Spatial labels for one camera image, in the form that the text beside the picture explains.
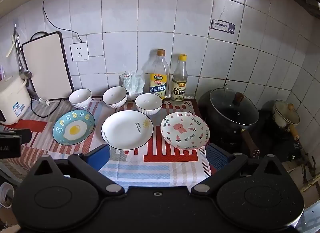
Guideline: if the white cup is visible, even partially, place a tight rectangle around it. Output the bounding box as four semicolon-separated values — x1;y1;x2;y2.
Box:
0;182;15;208

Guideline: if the yellow label cooking wine bottle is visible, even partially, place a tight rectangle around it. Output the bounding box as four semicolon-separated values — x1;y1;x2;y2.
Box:
143;49;169;100

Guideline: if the clear vinegar bottle yellow cap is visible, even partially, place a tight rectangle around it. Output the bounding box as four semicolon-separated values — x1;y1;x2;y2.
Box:
171;54;188;103

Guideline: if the white rice cooker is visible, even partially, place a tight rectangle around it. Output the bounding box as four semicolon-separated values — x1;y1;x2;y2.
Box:
0;74;32;125

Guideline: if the blue fried egg plate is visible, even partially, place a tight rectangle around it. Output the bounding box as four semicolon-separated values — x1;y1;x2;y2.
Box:
52;110;96;146

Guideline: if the cream enamel saucepan with lid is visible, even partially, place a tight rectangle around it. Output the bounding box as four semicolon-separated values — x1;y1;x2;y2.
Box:
272;100;300;141

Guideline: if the black gas stove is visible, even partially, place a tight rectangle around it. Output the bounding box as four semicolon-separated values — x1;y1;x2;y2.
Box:
212;103;308;163

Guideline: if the white ribbed bowl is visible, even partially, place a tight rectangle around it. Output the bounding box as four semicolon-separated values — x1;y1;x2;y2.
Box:
69;88;92;109
135;93;163;116
102;86;128;109

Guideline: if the metal ladle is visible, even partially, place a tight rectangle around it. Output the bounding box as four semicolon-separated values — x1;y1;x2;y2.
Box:
14;24;33;79

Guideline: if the white sun print plate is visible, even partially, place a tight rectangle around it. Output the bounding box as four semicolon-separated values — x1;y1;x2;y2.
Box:
101;110;154;150

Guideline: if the black power cord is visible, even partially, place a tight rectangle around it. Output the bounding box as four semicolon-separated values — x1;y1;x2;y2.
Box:
26;79;63;119

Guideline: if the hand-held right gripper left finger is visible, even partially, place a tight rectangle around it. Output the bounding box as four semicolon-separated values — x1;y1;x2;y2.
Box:
32;144;125;197

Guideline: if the white cutting board dark rim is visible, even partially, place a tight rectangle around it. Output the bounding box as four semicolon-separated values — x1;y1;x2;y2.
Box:
21;31;73;101

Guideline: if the wall sticker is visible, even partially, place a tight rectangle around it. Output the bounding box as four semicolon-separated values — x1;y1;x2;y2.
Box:
211;19;236;34

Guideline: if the wall power cable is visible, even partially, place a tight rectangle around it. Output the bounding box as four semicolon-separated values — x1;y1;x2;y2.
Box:
42;0;224;44

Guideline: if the pink rabbit print plate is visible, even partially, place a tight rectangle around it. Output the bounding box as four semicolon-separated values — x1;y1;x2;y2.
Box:
160;112;210;150

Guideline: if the striped patterned tablecloth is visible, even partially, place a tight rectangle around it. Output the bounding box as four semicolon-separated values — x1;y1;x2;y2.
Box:
0;96;212;181

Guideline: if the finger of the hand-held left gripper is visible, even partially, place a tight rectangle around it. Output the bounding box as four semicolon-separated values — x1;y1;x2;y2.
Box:
14;129;32;145

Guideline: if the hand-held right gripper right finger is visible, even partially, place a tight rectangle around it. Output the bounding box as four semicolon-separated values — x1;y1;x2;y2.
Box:
191;143;285;196

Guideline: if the white wall socket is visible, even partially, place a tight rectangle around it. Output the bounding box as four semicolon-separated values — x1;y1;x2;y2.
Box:
70;42;90;62

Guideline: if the black pot with glass lid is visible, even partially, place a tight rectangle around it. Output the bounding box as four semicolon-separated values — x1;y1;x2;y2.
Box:
199;88;262;158

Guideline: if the white rice paddle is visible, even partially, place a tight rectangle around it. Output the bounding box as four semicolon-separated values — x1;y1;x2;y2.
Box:
6;40;16;57

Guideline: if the white plastic bag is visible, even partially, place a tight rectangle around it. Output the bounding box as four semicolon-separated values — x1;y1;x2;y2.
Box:
119;70;145;98

